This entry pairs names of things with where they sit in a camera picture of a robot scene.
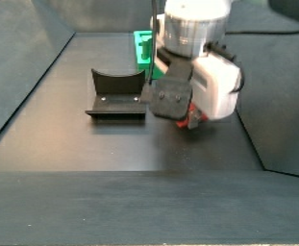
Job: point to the black curved regrasp fixture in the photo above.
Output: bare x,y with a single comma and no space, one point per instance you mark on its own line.
118,94

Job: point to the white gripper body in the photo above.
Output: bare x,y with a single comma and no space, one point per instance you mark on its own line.
217,83

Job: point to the green shape-sorting base block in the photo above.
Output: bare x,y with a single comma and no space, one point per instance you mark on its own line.
142,40

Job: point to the red square-circle forked block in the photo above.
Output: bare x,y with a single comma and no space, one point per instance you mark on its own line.
183,124

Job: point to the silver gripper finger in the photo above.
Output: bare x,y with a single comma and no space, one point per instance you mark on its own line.
195,119

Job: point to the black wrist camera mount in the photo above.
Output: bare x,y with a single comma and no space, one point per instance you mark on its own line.
169,94

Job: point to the green curved-top block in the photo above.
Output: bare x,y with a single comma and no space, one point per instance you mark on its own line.
146,45

